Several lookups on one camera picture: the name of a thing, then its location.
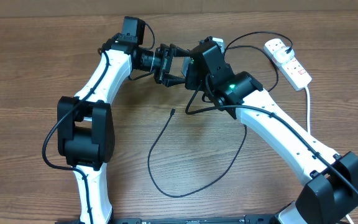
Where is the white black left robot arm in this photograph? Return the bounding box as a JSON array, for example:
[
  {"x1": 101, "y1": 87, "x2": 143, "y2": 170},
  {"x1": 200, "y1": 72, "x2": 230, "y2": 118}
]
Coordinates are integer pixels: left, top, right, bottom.
[{"x1": 57, "y1": 16, "x2": 188, "y2": 223}]

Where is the black USB charging cable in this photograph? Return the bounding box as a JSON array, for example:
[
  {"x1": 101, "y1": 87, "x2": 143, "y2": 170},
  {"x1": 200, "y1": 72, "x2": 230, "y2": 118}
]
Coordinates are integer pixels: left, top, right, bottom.
[{"x1": 147, "y1": 30, "x2": 294, "y2": 199}]

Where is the white charger plug adapter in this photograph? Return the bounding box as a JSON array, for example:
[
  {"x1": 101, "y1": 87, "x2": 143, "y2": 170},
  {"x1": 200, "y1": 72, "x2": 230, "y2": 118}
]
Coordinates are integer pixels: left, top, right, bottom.
[{"x1": 273, "y1": 47, "x2": 295, "y2": 65}]

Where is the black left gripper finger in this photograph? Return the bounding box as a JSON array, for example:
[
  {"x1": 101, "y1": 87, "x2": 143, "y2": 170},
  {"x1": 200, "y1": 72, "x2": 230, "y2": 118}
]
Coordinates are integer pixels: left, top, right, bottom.
[
  {"x1": 163, "y1": 74, "x2": 185, "y2": 87},
  {"x1": 170, "y1": 44, "x2": 190, "y2": 57}
]

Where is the white power strip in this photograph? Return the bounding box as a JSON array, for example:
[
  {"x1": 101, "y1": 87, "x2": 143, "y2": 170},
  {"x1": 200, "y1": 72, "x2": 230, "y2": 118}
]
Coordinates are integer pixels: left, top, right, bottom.
[{"x1": 264, "y1": 39, "x2": 312, "y2": 91}]

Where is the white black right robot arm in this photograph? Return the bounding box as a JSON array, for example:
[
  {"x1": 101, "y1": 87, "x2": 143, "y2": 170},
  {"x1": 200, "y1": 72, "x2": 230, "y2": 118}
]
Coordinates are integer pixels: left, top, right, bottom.
[{"x1": 186, "y1": 38, "x2": 358, "y2": 223}]

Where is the blue Galaxy smartphone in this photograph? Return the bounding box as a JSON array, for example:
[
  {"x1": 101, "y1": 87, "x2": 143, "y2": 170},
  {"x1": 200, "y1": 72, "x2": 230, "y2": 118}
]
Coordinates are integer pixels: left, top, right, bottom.
[{"x1": 181, "y1": 57, "x2": 192, "y2": 77}]

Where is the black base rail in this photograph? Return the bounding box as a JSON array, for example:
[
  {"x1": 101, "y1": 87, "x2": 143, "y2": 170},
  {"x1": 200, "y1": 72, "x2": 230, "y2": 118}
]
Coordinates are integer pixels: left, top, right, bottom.
[{"x1": 54, "y1": 213, "x2": 279, "y2": 224}]

